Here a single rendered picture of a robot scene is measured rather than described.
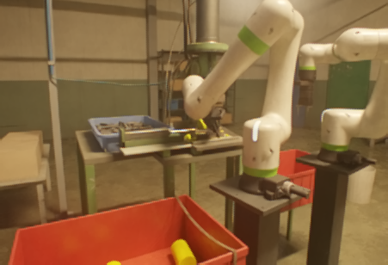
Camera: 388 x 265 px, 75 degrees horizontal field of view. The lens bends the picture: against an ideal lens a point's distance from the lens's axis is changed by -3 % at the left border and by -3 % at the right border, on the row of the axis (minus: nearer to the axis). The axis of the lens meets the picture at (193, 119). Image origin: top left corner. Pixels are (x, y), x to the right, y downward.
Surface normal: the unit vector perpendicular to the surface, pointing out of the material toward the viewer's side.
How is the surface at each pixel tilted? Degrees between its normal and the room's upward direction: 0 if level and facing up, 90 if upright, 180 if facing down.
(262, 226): 90
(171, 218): 90
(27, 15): 90
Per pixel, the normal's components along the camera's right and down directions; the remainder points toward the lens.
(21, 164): 0.46, 0.14
